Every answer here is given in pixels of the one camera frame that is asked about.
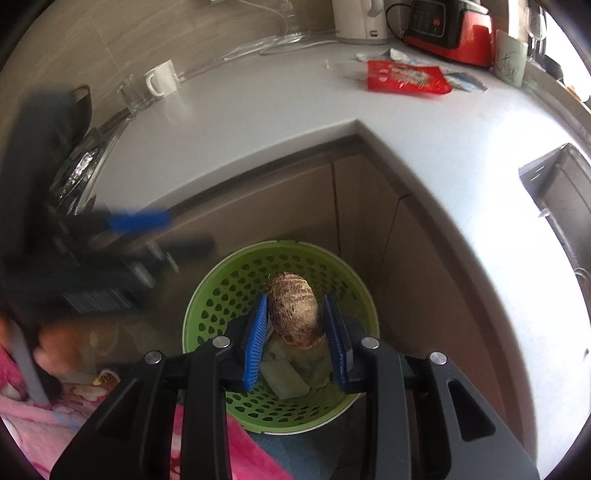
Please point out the red snack packet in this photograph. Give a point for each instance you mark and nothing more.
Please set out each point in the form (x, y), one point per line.
(387, 76)

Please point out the white foam trash block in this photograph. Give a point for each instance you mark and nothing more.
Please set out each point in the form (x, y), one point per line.
(283, 379)

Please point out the brown taro root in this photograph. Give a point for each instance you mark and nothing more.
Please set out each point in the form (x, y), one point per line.
(294, 312)

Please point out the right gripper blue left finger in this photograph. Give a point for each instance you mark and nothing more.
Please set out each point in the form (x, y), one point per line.
(129, 436)

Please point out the white coffee mug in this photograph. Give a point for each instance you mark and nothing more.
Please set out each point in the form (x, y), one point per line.
(162, 80)

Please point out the brown cabinet doors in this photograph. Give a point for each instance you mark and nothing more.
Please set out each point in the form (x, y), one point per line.
(343, 200)

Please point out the pink floral clothing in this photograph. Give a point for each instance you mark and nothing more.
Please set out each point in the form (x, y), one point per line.
(43, 433)

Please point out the white electric kettle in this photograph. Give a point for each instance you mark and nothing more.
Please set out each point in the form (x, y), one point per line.
(360, 21)

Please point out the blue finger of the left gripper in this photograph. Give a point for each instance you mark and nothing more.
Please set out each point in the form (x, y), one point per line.
(138, 222)

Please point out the green perforated trash basket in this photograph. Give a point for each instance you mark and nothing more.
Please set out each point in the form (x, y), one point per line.
(229, 291)

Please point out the person's left hand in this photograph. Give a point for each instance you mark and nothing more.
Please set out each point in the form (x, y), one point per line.
(64, 351)

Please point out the black pot with lid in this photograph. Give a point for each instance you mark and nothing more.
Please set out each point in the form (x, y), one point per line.
(75, 173)

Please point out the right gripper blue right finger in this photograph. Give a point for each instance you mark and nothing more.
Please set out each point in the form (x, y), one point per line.
(422, 415)

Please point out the wine glass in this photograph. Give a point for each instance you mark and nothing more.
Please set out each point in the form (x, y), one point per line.
(536, 27)

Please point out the clear drinking glass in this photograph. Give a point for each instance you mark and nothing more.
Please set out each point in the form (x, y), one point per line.
(134, 94)

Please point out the stainless steel sink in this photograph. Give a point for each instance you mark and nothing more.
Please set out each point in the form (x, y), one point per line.
(559, 184)

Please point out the red black blender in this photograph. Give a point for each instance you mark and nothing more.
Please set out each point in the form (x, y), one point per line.
(460, 31)

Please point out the pale green ceramic cup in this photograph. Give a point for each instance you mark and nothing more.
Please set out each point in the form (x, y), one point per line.
(510, 59)

